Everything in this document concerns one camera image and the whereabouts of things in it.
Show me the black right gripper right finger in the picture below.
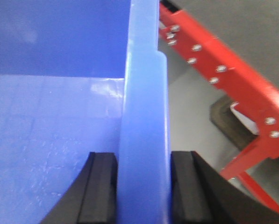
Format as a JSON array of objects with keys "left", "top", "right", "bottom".
[{"left": 171, "top": 151, "right": 279, "bottom": 224}]

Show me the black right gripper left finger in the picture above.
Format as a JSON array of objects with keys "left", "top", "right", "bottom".
[{"left": 41, "top": 152, "right": 118, "bottom": 224}]

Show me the red metal frame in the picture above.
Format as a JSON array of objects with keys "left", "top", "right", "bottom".
[{"left": 159, "top": 0, "right": 279, "bottom": 213}]

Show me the large blue plastic bin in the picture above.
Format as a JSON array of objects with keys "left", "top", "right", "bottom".
[{"left": 0, "top": 0, "right": 171, "bottom": 224}]

